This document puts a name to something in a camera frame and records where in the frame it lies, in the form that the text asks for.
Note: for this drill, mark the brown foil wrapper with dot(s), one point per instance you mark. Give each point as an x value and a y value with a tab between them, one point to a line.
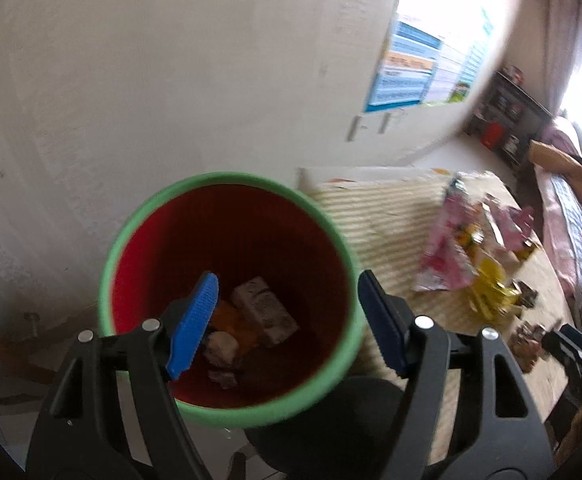
528	345
526	296

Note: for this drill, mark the white wall switch plate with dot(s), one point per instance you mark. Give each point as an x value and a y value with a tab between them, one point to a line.
356	127

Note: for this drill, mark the pile of crumpled wrappers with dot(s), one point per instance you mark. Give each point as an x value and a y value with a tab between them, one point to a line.
266	315

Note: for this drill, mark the brown pillow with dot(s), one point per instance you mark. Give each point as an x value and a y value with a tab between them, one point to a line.
556	165

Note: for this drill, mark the red box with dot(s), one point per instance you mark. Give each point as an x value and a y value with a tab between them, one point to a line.
492	135

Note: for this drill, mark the blue letter wall poster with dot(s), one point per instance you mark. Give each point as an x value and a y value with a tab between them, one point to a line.
406	70

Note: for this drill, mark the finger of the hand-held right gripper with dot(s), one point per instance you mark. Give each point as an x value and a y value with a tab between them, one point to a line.
581	355

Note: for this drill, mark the dark metal shelf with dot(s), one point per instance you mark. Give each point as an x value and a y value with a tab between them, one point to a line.
518	115

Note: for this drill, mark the green edged wall poster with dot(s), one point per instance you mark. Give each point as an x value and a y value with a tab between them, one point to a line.
476	60

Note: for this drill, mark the white table wall poster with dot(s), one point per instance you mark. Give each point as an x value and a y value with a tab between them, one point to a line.
451	72

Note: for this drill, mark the white wall socket plate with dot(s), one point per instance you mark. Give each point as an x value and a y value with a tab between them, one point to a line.
385	124

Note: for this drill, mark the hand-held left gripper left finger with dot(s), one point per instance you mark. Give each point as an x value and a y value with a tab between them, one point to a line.
193	325

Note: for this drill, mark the pink patterned curtain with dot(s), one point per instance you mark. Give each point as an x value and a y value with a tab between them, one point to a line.
566	35

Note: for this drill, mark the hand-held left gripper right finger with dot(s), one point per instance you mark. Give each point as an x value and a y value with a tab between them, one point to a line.
381	325

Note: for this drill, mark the green bin with red inside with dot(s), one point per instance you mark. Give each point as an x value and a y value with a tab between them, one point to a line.
141	240

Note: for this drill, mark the small pink box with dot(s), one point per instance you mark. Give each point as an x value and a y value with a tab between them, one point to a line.
515	75

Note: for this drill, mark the pink blanket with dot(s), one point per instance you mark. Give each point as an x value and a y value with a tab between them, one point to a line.
558	137

